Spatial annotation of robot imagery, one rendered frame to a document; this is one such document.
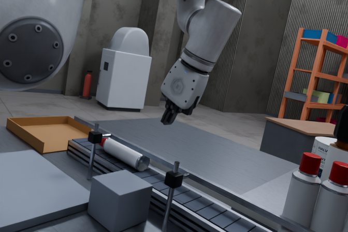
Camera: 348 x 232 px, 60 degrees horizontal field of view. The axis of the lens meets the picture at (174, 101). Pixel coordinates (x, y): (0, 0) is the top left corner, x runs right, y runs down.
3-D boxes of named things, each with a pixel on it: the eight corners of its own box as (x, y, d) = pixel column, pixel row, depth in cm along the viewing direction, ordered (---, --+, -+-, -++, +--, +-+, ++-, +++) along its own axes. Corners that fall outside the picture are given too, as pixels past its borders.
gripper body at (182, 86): (173, 51, 74) (155, 89, 78) (202, 71, 68) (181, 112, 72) (191, 54, 80) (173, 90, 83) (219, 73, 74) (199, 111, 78)
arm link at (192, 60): (177, 43, 72) (172, 55, 73) (202, 61, 68) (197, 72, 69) (197, 48, 79) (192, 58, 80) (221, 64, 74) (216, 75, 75)
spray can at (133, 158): (151, 153, 87) (109, 132, 100) (138, 155, 83) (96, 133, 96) (148, 170, 88) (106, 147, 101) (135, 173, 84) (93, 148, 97)
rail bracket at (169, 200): (185, 226, 71) (198, 160, 69) (164, 236, 66) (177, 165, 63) (174, 219, 73) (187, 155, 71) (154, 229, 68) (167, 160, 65)
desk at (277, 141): (361, 187, 390) (376, 137, 380) (292, 192, 330) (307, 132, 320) (317, 167, 447) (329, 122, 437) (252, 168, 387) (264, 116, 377)
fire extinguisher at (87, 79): (89, 97, 662) (92, 70, 654) (93, 100, 642) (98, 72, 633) (77, 96, 646) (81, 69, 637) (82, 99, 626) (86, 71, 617)
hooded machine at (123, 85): (107, 111, 559) (120, 23, 535) (92, 102, 615) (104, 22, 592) (144, 112, 608) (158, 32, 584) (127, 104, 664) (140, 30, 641)
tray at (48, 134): (106, 145, 118) (108, 135, 117) (41, 154, 98) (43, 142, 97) (67, 124, 137) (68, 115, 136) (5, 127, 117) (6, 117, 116)
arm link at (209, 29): (176, 42, 74) (198, 59, 68) (201, -10, 69) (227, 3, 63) (200, 49, 79) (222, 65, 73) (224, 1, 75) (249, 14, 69)
